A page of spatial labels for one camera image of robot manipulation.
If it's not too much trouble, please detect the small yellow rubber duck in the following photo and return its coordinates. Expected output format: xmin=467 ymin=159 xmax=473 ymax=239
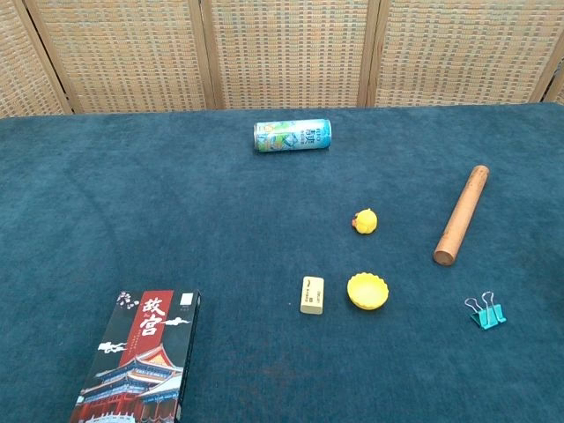
xmin=352 ymin=208 xmax=380 ymax=235

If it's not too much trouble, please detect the light blue beverage can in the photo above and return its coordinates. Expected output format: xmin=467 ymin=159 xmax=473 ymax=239
xmin=253 ymin=118 xmax=332 ymax=154

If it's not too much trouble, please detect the beige rectangular eraser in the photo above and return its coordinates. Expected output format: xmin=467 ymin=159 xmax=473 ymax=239
xmin=300 ymin=276 xmax=326 ymax=315

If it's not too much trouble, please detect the teal table cloth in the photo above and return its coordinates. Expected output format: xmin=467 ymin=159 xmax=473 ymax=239
xmin=0 ymin=102 xmax=564 ymax=423

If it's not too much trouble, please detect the yellow scalloped plastic cup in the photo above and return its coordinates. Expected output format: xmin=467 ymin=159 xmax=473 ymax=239
xmin=346 ymin=272 xmax=390 ymax=312

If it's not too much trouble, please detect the woven rattan folding screen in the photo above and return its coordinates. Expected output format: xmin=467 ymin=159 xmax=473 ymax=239
xmin=0 ymin=0 xmax=564 ymax=118

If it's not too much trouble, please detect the wooden rolling pin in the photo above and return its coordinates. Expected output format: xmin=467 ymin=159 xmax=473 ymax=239
xmin=433 ymin=164 xmax=491 ymax=267

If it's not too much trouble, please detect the black red palace book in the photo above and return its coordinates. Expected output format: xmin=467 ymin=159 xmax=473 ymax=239
xmin=69 ymin=288 xmax=203 ymax=423

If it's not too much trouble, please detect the teal binder clip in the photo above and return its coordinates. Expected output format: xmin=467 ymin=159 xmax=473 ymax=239
xmin=480 ymin=291 xmax=508 ymax=325
xmin=464 ymin=297 xmax=497 ymax=330

